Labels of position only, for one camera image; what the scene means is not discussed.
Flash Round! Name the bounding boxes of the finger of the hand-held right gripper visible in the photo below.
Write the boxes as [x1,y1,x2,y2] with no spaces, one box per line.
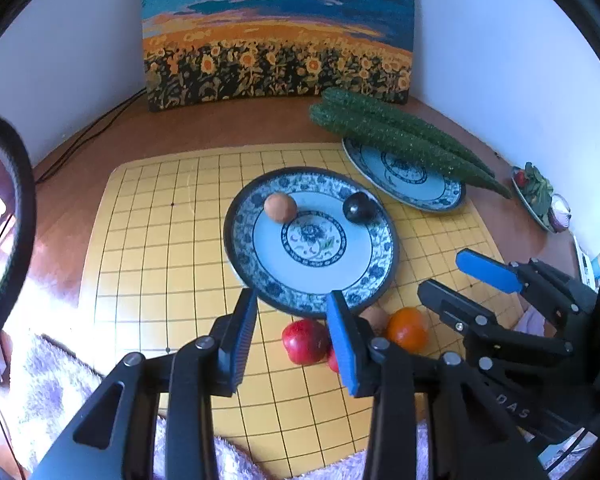
[455,248,599,321]
[417,280,574,368]

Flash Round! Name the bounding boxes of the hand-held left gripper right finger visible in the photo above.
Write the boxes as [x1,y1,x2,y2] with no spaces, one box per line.
[326,290,551,480]

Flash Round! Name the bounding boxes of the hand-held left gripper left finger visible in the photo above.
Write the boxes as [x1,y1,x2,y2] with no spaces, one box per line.
[30,287,261,480]

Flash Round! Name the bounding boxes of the brown round fruit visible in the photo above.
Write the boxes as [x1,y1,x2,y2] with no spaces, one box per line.
[359,306,391,337]
[263,192,297,224]

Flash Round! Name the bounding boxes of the orange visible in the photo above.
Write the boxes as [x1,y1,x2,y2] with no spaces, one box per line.
[385,307,430,353]

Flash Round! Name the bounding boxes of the blue floral plate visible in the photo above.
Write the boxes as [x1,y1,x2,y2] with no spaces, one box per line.
[223,166,400,320]
[342,136,467,215]

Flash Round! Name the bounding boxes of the small dish of salad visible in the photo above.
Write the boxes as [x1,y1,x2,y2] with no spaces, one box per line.
[511,162,556,233]

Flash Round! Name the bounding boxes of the red onion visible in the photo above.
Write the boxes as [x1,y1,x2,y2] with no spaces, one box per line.
[549,193,572,233]

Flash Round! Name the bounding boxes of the white blue package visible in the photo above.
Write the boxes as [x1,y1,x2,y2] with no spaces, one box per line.
[572,235,600,291]

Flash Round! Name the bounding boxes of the yellow grid board mat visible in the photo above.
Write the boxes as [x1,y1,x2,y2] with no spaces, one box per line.
[77,142,531,471]

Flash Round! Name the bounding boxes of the dark plum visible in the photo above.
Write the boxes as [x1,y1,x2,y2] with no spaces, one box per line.
[342,191,378,224]

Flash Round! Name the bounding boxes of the two green cucumbers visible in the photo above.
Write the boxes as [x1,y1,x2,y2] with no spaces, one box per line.
[309,104,514,200]

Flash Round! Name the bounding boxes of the green cucumber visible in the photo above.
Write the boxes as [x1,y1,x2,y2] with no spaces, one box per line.
[321,87,496,178]

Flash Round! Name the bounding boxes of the purple fluffy rug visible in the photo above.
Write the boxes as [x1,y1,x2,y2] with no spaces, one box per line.
[0,332,431,480]

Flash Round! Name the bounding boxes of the black curved rim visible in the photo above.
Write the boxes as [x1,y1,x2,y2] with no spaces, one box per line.
[0,112,37,361]

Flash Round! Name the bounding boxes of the sunflower field painting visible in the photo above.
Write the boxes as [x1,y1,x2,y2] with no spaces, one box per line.
[142,0,415,113]

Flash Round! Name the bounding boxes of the black cable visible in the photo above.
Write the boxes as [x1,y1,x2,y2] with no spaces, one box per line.
[35,95,147,184]
[35,87,147,181]

